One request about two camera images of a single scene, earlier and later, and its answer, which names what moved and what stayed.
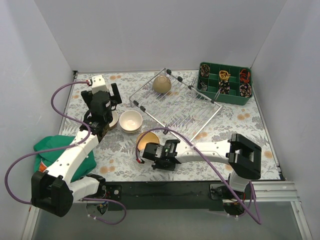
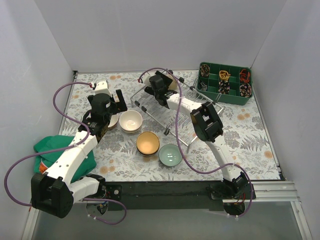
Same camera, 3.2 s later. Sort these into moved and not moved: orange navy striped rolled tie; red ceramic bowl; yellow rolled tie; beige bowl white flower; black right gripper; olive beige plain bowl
Moved: olive beige plain bowl; black right gripper
Not moved: red ceramic bowl; orange navy striped rolled tie; beige bowl white flower; yellow rolled tie
